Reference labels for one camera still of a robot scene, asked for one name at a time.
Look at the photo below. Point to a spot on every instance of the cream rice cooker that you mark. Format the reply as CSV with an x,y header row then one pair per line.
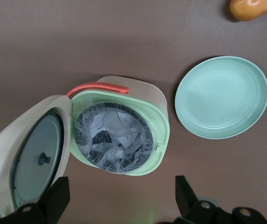
x,y
152,93

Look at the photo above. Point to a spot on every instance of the orange-brown bread roll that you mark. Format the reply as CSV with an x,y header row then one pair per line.
x,y
252,8

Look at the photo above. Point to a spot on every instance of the pale green round plate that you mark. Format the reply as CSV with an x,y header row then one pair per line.
x,y
221,98

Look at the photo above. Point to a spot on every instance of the brown table mat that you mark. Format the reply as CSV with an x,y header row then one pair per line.
x,y
54,46

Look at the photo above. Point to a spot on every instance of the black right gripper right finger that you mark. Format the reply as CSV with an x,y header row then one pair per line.
x,y
189,200

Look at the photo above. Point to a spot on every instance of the clear plastic bag with papers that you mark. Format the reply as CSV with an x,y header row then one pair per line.
x,y
114,140

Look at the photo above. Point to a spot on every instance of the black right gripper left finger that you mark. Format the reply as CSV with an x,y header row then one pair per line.
x,y
54,203

